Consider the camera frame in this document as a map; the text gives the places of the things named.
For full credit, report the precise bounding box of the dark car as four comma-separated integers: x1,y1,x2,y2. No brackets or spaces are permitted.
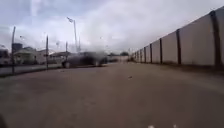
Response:
61,50,109,69

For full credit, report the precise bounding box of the brown dirt road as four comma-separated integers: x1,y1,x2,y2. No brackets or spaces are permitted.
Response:
0,62,224,128

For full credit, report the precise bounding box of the street lamp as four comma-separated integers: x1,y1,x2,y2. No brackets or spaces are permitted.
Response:
65,16,80,54

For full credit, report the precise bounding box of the dark pole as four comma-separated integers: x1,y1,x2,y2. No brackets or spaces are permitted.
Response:
45,34,50,70
64,41,69,62
10,25,17,75

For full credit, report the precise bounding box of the grey paved road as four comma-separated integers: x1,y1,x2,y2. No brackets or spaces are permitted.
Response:
0,63,64,78

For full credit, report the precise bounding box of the row of low buildings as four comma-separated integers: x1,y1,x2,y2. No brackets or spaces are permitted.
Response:
0,42,73,66

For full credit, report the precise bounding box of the white panel wall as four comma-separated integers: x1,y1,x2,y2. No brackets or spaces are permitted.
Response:
130,5,224,68

